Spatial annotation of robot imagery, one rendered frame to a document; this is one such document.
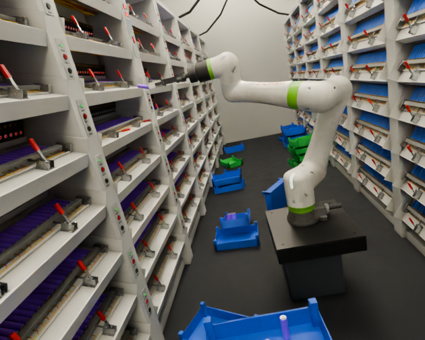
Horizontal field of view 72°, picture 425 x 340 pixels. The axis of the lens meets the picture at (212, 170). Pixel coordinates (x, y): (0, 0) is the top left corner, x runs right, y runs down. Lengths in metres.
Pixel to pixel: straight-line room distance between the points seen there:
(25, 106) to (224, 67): 0.81
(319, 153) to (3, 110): 1.20
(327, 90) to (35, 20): 0.99
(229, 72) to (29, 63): 0.76
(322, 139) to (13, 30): 1.19
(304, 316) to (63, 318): 0.64
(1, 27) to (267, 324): 1.01
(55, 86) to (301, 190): 1.03
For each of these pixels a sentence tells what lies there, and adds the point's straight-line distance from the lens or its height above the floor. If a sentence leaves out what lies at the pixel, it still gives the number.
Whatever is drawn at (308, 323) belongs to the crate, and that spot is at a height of 0.40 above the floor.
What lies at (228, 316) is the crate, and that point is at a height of 0.03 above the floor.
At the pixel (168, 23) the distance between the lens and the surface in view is 3.12.
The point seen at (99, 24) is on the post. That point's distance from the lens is 1.78.
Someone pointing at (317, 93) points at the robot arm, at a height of 0.94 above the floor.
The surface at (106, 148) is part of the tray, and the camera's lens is 1.18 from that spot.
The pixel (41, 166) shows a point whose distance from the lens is 0.92.
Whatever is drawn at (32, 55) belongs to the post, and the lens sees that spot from 1.11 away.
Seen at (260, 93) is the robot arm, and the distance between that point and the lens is 1.33.
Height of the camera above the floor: 1.06
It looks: 16 degrees down
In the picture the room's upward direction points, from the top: 13 degrees counter-clockwise
